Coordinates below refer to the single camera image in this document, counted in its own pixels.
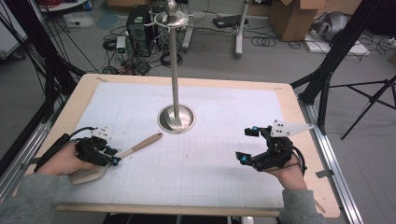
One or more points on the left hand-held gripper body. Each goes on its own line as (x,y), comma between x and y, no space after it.
(91,151)

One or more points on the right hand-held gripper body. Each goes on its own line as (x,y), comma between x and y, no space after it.
(277,154)

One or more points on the beige slotted spatula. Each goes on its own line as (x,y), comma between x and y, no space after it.
(143,143)

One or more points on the person's right hand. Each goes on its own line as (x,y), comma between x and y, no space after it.
(291,177)

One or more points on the person's left hand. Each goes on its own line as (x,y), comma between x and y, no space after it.
(62,161)

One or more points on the white grid mat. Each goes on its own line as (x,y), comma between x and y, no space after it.
(202,174)

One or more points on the silver metal utensil stand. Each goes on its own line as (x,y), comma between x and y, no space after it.
(175,77)

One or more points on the white metal stand base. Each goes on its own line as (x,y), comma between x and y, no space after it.
(239,34)

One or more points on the white power adapter box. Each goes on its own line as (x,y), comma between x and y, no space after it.
(121,43)

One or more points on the black tripod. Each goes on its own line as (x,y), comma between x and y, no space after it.
(372,99)

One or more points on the black flat box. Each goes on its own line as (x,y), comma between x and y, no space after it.
(229,21)

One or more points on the brown cardboard box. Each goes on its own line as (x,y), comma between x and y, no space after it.
(292,21)

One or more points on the black computer tower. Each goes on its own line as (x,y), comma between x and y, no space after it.
(138,31)

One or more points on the white paper sheet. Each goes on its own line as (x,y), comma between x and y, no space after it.
(79,20)

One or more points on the grey rounded device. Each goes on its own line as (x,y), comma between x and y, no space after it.
(330,25)

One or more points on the white flat board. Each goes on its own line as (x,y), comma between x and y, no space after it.
(358,49)

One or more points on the white cabinet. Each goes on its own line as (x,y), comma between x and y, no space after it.
(9,34)

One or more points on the grey metal bracket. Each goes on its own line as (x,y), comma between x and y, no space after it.
(29,163)
(324,173)

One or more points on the aluminium rail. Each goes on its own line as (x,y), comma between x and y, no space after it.
(336,174)
(21,155)

